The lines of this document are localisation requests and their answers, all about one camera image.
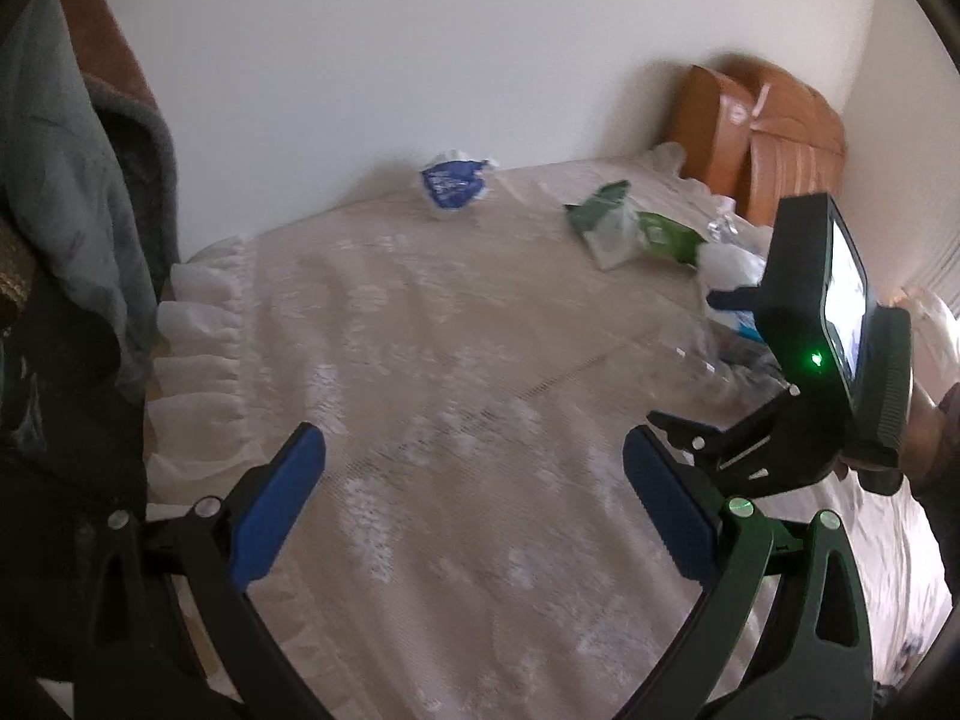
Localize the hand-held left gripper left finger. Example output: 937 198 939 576
90 421 331 720

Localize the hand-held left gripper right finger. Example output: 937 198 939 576
622 424 875 720

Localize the white tissue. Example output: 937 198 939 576
697 240 767 310

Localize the clear plastic bottle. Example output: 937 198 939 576
675 315 797 400

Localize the light green packet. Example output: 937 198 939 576
636 211 707 268

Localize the green white wipes packet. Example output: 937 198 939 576
565 181 640 272

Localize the blue white packet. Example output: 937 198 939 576
420 151 500 221

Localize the person's right forearm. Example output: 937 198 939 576
911 382 960 567

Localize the person's right hand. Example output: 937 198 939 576
898 379 950 481

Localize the clear plastic wrapper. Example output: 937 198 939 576
708 197 752 242

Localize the brown leather headboard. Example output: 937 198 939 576
670 64 847 230

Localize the white lace tablecloth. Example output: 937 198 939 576
142 142 955 720

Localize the dark cloth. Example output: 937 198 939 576
0 217 151 680

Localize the grey hanging garment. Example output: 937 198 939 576
81 71 182 305

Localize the teal hanging garment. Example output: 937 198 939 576
0 0 160 391

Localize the brown cloth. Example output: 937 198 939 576
58 0 155 117

